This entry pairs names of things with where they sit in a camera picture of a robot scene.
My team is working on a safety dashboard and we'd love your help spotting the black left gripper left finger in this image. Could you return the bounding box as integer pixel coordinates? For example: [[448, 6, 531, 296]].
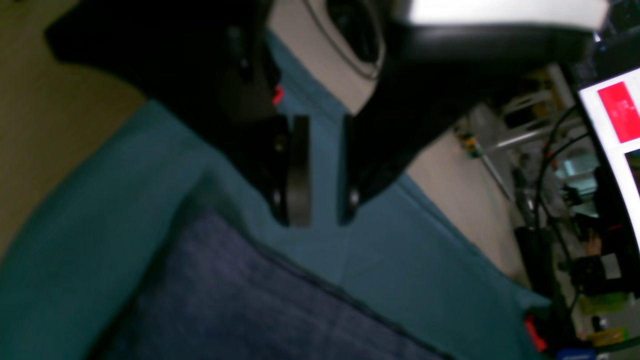
[[45, 0, 313, 228]]

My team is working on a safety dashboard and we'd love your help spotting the computer monitor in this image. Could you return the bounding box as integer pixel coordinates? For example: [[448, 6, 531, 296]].
[[576, 68, 640, 256]]

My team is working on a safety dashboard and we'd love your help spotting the teal table cloth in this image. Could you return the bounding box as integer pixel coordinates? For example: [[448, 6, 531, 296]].
[[1, 34, 548, 360]]

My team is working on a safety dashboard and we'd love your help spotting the blue-grey heathered T-shirt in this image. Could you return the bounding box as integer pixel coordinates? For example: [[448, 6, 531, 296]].
[[87, 210, 451, 360]]

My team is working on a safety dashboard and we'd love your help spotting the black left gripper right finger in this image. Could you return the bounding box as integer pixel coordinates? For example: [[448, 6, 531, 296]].
[[338, 22, 594, 226]]

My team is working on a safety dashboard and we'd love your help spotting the orange black clamp top right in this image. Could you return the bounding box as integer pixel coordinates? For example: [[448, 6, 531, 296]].
[[525, 314, 548, 353]]

